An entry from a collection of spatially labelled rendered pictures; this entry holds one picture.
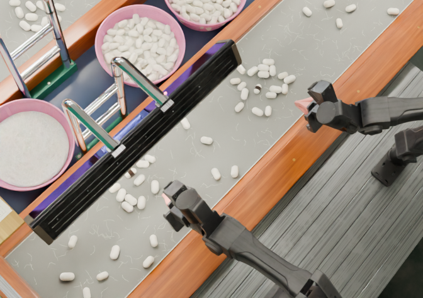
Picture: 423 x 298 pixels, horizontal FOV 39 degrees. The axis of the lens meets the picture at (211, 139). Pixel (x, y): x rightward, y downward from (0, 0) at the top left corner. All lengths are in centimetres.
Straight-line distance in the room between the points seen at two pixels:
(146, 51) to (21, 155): 47
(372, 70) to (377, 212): 43
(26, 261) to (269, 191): 67
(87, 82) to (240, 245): 78
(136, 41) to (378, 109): 76
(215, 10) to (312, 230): 74
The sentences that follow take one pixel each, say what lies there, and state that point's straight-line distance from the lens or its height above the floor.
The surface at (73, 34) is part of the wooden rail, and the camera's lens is 181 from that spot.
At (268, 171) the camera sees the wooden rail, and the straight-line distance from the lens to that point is 167.
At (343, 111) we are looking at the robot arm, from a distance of 145.
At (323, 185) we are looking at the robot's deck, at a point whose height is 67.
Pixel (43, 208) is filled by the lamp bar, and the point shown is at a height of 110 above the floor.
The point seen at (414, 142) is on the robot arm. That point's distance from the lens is 172.
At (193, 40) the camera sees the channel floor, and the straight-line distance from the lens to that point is 190.
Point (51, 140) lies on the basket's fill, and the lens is 172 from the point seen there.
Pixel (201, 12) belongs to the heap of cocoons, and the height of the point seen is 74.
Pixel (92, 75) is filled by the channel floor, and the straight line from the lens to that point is 185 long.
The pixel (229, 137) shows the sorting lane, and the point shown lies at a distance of 171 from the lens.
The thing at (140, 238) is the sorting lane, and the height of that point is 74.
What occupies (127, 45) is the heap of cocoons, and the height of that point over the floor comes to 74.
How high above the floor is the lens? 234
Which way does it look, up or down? 70 degrees down
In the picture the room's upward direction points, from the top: 16 degrees clockwise
